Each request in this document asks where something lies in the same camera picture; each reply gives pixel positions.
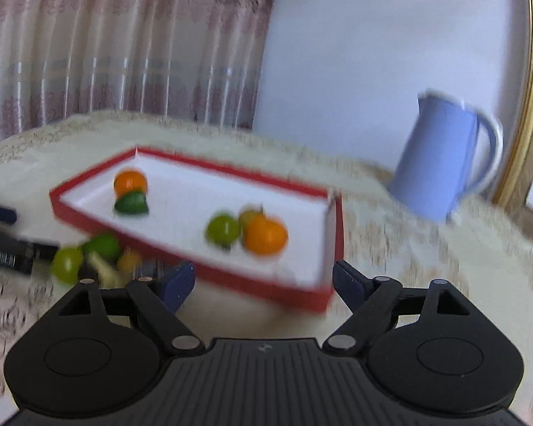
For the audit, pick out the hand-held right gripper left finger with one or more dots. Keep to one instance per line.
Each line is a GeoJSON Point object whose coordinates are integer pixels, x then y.
{"type": "Point", "coordinates": [177, 286]}

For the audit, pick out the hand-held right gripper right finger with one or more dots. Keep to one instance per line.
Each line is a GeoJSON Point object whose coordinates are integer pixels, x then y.
{"type": "Point", "coordinates": [351, 286]}

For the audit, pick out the small brown fruit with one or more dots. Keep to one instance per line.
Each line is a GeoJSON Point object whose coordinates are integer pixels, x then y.
{"type": "Point", "coordinates": [131, 259]}

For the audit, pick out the green persimmon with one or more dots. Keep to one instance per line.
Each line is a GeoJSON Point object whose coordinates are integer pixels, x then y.
{"type": "Point", "coordinates": [66, 265]}
{"type": "Point", "coordinates": [222, 229]}

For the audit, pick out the red cardboard box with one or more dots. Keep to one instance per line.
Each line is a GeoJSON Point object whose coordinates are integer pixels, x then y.
{"type": "Point", "coordinates": [182, 204]}

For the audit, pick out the green cucumber cylinder piece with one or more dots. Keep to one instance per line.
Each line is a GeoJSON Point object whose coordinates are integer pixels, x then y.
{"type": "Point", "coordinates": [103, 245]}

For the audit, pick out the green cucumber end piece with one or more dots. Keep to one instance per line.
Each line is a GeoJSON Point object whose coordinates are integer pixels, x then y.
{"type": "Point", "coordinates": [132, 205]}

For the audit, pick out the orange mandarin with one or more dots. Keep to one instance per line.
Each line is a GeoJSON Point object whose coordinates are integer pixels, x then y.
{"type": "Point", "coordinates": [131, 182]}
{"type": "Point", "coordinates": [266, 235]}

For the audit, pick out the small yellow-green fruit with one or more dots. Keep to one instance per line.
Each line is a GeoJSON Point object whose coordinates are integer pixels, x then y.
{"type": "Point", "coordinates": [248, 216]}

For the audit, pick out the cream embroidered tablecloth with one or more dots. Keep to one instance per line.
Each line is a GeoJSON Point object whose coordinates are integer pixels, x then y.
{"type": "Point", "coordinates": [404, 253]}

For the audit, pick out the blue electric kettle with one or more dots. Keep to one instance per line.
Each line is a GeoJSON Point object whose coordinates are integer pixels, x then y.
{"type": "Point", "coordinates": [439, 159]}

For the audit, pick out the pink patterned curtain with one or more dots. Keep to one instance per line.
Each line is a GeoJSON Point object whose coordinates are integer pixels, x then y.
{"type": "Point", "coordinates": [115, 44]}

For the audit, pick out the gold wall moulding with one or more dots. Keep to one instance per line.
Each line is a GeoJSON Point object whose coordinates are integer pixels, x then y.
{"type": "Point", "coordinates": [531, 75]}

